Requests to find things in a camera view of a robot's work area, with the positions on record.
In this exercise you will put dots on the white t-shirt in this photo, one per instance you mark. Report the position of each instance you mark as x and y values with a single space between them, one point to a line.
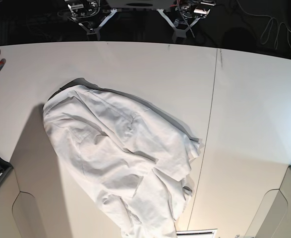
130 160

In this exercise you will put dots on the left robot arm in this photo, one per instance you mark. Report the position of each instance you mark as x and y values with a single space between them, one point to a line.
182 15

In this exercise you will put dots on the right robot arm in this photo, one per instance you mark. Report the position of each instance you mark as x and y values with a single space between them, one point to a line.
90 15

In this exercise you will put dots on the white vent grille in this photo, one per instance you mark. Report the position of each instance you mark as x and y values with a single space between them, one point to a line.
197 234

